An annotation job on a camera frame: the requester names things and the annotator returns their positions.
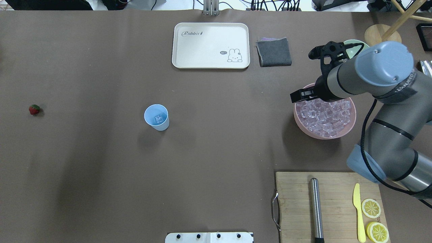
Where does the wooden cutting board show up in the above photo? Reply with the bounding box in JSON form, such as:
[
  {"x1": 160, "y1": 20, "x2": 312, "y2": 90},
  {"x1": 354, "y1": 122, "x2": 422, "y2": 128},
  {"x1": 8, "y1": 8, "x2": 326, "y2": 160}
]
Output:
[{"x1": 275, "y1": 172, "x2": 384, "y2": 243}]

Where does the cream rabbit tray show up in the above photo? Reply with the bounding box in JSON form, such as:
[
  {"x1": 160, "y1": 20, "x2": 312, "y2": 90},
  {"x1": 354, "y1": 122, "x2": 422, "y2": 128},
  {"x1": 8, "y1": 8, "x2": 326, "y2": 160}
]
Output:
[{"x1": 171, "y1": 23, "x2": 250, "y2": 69}]

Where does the black glass tray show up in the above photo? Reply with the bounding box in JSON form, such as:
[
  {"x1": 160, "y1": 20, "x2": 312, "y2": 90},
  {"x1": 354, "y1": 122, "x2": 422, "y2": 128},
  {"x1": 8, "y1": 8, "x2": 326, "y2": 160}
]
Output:
[{"x1": 416, "y1": 23, "x2": 432, "y2": 51}]

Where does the light blue plastic cup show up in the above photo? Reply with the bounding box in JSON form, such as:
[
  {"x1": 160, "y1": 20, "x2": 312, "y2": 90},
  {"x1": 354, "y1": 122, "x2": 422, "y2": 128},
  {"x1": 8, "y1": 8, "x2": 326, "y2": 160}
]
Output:
[{"x1": 143, "y1": 104, "x2": 169, "y2": 131}]

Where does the steel ice scoop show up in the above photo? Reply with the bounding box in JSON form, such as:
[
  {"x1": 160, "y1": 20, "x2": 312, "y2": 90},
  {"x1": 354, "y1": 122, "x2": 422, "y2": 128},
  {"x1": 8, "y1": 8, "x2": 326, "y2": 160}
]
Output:
[{"x1": 418, "y1": 60, "x2": 432, "y2": 78}]

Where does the lemon slice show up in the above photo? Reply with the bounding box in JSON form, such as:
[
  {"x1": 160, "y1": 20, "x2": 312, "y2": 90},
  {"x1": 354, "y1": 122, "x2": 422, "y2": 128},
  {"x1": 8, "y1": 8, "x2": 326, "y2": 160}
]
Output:
[
  {"x1": 366, "y1": 222, "x2": 390, "y2": 243},
  {"x1": 361, "y1": 198, "x2": 382, "y2": 219}
]

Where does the red strawberry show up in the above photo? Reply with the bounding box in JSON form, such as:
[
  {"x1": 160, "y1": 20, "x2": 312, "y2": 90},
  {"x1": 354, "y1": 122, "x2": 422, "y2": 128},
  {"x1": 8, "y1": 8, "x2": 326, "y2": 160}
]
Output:
[{"x1": 28, "y1": 104, "x2": 41, "y2": 115}]

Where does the steel muddler rod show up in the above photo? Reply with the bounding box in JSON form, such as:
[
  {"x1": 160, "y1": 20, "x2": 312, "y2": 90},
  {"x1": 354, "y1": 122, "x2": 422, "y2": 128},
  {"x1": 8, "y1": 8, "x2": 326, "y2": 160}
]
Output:
[{"x1": 309, "y1": 178, "x2": 325, "y2": 243}]

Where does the green bowl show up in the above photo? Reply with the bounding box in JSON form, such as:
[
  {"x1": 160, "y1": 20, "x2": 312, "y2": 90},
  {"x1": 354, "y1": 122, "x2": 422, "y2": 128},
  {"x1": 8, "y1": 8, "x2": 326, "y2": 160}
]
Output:
[{"x1": 344, "y1": 39, "x2": 369, "y2": 58}]

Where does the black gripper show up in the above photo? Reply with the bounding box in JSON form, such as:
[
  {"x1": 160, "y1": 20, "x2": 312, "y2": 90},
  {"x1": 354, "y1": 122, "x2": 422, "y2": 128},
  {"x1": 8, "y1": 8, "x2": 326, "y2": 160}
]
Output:
[{"x1": 290, "y1": 57, "x2": 354, "y2": 103}]

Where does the wooden mug tree stand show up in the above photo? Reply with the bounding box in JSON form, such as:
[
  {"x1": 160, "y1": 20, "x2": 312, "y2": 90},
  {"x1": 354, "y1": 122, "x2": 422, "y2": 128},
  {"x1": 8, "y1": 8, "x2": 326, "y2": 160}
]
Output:
[{"x1": 364, "y1": 0, "x2": 431, "y2": 46}]

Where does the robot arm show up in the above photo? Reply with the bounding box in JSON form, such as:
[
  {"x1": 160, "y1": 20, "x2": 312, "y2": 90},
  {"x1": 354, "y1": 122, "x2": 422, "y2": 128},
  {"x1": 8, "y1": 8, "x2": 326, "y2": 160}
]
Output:
[{"x1": 290, "y1": 41, "x2": 432, "y2": 207}]

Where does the clear ice cube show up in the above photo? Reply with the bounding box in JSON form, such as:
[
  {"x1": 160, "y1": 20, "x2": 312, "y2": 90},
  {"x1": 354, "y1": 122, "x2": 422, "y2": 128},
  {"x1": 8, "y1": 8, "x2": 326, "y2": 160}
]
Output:
[{"x1": 154, "y1": 115, "x2": 165, "y2": 124}]

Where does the pink bowl of ice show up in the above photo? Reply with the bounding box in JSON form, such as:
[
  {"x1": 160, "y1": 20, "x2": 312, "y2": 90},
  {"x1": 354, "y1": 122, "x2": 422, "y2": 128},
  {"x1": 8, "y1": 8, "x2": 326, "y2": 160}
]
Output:
[{"x1": 293, "y1": 98, "x2": 357, "y2": 140}]

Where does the aluminium frame post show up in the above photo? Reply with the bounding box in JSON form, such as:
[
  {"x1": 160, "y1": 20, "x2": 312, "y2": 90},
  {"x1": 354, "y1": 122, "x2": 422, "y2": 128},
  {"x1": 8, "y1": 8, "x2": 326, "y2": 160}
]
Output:
[{"x1": 202, "y1": 0, "x2": 220, "y2": 16}]

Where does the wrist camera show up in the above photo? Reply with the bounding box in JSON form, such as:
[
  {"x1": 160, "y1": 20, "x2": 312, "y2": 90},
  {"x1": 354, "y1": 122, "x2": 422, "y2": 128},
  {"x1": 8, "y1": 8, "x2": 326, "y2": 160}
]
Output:
[{"x1": 308, "y1": 41, "x2": 360, "y2": 61}]

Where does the grey folded cloth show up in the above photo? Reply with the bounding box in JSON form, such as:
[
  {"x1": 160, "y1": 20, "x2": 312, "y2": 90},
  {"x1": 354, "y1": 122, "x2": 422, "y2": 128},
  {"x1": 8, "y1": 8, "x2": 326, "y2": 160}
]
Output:
[{"x1": 255, "y1": 37, "x2": 293, "y2": 67}]

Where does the yellow plastic knife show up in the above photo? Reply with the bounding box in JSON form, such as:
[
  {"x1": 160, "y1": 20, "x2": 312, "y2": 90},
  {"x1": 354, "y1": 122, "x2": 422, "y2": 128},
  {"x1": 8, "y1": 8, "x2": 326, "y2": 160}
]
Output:
[{"x1": 352, "y1": 183, "x2": 366, "y2": 243}]

